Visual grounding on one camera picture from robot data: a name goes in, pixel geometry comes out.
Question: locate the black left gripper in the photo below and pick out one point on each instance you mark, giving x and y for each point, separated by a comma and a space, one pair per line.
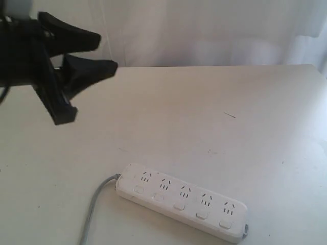
26, 49

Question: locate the white five-outlet power strip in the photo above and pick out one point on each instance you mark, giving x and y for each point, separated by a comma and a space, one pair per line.
205, 210

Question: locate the white backdrop curtain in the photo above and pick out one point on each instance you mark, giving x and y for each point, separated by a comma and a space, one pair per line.
200, 33

